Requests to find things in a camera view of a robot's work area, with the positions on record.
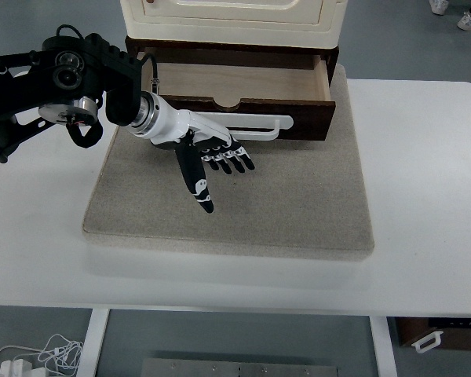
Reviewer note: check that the white table leg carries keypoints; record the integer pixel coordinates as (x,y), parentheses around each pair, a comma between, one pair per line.
(383,346)
(93,343)

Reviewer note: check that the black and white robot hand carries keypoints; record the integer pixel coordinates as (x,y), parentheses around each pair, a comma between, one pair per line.
(195,140)

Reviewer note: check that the white table leg right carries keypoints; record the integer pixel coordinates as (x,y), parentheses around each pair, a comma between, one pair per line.
(383,346)

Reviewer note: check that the white table leg left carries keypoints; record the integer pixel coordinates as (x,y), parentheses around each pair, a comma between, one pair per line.
(93,343)

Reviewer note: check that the beige square cushion mat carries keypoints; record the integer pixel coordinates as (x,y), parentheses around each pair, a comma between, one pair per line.
(304,199)

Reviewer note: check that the brown box with white handle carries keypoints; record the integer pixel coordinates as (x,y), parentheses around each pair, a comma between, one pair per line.
(426,333)

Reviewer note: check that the dark wooden drawer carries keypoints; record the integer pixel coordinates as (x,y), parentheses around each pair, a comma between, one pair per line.
(303,94)

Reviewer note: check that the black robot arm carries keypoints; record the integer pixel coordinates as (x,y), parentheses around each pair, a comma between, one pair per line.
(66,83)

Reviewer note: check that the white power adapter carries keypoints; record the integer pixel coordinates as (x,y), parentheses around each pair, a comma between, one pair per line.
(16,368)

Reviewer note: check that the cream upper cabinet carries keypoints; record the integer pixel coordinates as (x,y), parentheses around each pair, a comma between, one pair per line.
(301,24)

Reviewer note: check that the white drawer handle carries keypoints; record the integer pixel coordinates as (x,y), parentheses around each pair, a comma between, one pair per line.
(251,127)

